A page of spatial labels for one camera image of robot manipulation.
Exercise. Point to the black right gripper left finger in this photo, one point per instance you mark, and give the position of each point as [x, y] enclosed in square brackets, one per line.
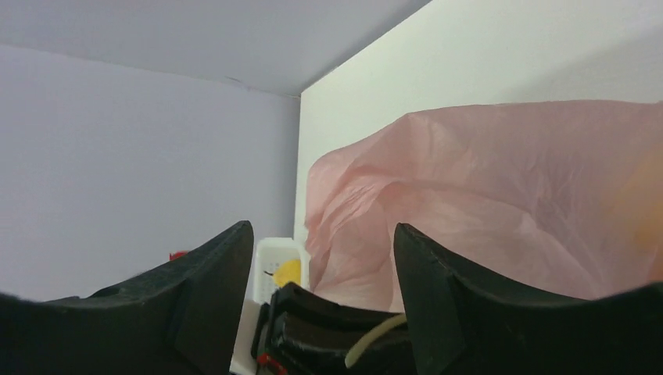
[181, 317]

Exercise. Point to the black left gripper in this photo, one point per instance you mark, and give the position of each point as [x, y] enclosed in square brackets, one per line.
[298, 332]

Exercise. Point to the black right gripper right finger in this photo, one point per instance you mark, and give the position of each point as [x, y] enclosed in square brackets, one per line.
[464, 318]

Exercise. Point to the pink printed plastic bag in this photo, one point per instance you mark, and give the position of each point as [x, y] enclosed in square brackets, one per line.
[523, 189]

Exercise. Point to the yellow fake pear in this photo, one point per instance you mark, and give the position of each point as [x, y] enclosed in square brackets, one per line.
[288, 272]

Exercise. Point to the orange fake fruit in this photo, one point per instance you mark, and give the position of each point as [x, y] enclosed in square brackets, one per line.
[638, 207]

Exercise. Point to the white plastic basket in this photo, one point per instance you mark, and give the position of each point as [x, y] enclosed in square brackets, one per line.
[271, 252]

